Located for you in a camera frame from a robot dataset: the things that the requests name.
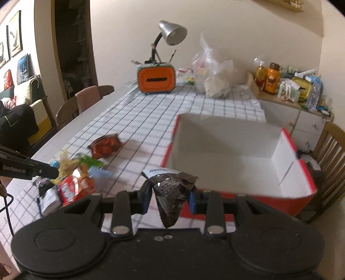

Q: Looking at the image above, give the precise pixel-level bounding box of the clear water bottle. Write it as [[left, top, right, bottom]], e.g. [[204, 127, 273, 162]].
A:
[[306, 77, 323, 111]]

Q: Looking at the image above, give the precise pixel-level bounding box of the wooden slatted chair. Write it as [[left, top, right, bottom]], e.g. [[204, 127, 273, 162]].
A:
[[297, 122, 344, 223]]

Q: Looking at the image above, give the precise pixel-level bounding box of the orange teal tissue box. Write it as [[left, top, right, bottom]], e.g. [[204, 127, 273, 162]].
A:
[[137, 63, 176, 94]]

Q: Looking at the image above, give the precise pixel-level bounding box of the pale yellow snack packet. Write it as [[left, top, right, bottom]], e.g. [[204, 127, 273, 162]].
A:
[[50, 150, 80, 185]]

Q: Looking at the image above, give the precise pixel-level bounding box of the checkered white tablecloth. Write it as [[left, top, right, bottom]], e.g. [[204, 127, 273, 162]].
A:
[[0, 83, 268, 244]]

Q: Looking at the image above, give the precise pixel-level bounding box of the green snack packet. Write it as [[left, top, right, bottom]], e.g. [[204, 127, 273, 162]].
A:
[[74, 153, 105, 169]]

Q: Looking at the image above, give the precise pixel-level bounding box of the wooden chair with pink cushion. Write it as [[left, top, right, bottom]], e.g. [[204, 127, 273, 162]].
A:
[[56, 85, 115, 127]]

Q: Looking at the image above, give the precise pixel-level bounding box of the amber plastic bottle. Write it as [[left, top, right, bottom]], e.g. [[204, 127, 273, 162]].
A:
[[254, 60, 268, 90]]

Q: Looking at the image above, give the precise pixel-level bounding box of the silver desk lamp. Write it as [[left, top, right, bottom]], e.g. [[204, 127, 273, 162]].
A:
[[145, 20, 188, 64]]

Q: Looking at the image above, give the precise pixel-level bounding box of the clear plastic bag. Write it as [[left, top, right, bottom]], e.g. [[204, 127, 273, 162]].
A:
[[192, 33, 236, 99]]

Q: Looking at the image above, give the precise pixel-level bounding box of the black jacket on chair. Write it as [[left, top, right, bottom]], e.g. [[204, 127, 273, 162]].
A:
[[0, 102, 39, 155]]

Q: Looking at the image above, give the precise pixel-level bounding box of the dark crinkled snack packet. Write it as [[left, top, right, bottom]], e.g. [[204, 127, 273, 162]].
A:
[[141, 167, 198, 228]]

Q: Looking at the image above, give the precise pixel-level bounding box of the red white cardboard box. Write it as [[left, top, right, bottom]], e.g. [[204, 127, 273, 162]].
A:
[[161, 114, 317, 216]]

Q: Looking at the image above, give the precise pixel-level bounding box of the red cartoon snack bag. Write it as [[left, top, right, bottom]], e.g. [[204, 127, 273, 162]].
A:
[[59, 164, 95, 207]]

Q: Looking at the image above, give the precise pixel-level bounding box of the black cable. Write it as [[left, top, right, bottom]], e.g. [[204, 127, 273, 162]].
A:
[[0, 192, 15, 238]]

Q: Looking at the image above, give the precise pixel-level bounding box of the light blue snack packet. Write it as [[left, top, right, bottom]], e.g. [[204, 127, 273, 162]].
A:
[[88, 166, 112, 192]]

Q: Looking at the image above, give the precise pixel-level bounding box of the white small snack packet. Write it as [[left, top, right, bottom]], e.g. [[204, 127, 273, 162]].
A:
[[37, 185, 62, 217]]

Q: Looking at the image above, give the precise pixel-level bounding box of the brown foil snack packet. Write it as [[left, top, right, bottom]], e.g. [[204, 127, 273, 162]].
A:
[[88, 134, 123, 159]]

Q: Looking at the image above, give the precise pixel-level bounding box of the white sideboard cabinet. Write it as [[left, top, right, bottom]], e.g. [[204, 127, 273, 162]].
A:
[[246, 72, 335, 151]]

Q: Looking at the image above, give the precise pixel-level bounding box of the framed wall picture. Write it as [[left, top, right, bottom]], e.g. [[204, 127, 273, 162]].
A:
[[8, 10, 22, 58]]

